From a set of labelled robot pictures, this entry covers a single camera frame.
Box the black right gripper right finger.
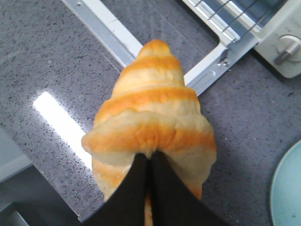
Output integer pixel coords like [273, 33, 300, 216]
[150, 151, 229, 226]

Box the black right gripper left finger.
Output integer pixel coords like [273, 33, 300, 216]
[82, 153, 148, 226]

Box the golden striped croissant bread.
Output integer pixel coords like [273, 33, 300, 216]
[81, 40, 216, 226]

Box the glass oven door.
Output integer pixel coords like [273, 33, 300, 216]
[63, 0, 258, 95]

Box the lower oven control knob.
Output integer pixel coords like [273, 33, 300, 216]
[274, 35, 301, 65]

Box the white Toshiba toaster oven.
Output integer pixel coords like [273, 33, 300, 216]
[184, 0, 301, 78]

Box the light green round plate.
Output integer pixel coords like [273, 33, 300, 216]
[269, 141, 301, 226]

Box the black wire oven rack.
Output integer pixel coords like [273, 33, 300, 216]
[190, 0, 283, 43]

